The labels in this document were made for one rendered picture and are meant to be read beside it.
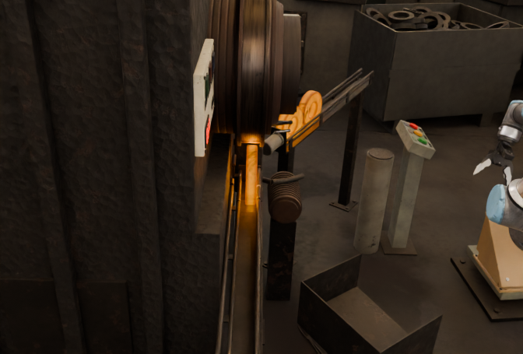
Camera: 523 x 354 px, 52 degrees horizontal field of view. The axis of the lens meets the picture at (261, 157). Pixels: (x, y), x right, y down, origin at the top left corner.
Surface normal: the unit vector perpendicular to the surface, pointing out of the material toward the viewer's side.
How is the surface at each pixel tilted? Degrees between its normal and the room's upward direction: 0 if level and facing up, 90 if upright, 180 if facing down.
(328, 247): 0
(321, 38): 90
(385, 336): 5
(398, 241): 90
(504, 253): 43
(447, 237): 0
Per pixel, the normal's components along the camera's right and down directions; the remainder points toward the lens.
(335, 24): -0.24, 0.45
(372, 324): 0.09, -0.84
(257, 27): 0.03, -0.20
